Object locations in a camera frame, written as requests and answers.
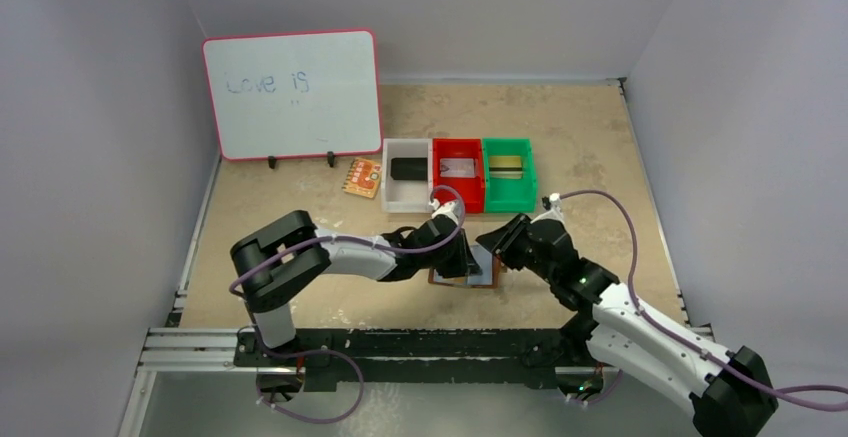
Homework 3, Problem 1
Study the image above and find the brown leather card holder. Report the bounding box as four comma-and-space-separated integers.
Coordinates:
428, 244, 505, 289

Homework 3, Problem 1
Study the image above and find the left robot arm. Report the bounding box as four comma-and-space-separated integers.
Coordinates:
230, 210, 478, 366

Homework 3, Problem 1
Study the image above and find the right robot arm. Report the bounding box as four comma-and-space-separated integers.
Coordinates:
476, 214, 778, 436

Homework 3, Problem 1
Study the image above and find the gold card in green bin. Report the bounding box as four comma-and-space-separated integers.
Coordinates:
488, 155, 524, 180

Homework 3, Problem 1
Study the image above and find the silver card in red bin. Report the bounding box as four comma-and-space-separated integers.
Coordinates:
438, 158, 477, 179

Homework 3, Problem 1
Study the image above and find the black card in white bin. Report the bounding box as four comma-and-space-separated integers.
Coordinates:
389, 157, 429, 182

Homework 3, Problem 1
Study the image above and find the orange patterned card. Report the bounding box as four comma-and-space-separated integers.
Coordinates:
342, 157, 383, 199

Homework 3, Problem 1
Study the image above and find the green plastic bin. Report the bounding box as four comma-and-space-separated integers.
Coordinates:
482, 138, 538, 213

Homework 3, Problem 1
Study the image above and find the white plastic bin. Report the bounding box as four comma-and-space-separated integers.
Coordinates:
380, 138, 433, 214

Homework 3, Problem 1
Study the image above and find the red plastic bin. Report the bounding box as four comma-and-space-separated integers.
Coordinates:
431, 138, 485, 214

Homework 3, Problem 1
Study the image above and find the pink framed whiteboard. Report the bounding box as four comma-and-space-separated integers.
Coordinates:
202, 28, 383, 161

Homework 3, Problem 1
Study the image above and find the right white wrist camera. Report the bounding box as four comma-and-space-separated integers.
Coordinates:
536, 193, 565, 223

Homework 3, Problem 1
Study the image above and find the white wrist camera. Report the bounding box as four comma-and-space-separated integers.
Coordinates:
429, 199, 462, 224
536, 193, 565, 223

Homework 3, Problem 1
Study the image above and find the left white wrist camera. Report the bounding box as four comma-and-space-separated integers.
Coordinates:
429, 199, 462, 224

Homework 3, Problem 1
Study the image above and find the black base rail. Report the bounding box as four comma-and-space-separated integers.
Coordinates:
233, 328, 616, 399

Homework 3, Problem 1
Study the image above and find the aluminium frame rail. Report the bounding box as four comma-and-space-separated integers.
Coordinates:
120, 328, 695, 436

